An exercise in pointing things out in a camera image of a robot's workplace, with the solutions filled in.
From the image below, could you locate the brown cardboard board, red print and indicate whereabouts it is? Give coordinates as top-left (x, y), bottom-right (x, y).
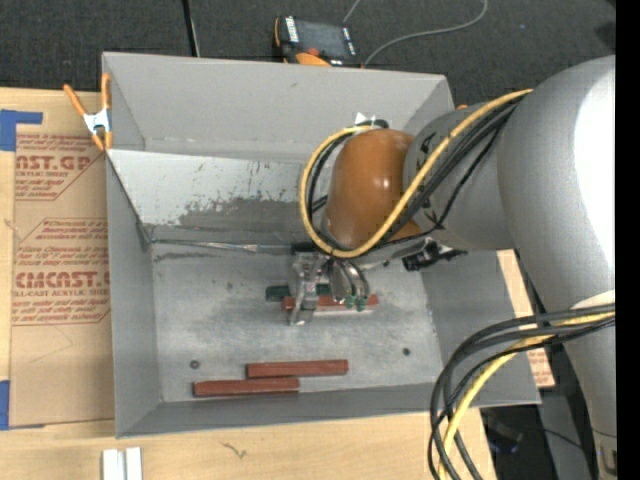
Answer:
top-left (0, 86), bottom-right (117, 430)

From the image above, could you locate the grey metal bin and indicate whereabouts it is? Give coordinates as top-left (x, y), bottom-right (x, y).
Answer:
top-left (101, 51), bottom-right (543, 440)

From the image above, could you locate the black cylinder on white bracket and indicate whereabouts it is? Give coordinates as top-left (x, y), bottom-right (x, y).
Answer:
top-left (401, 236), bottom-right (470, 273)

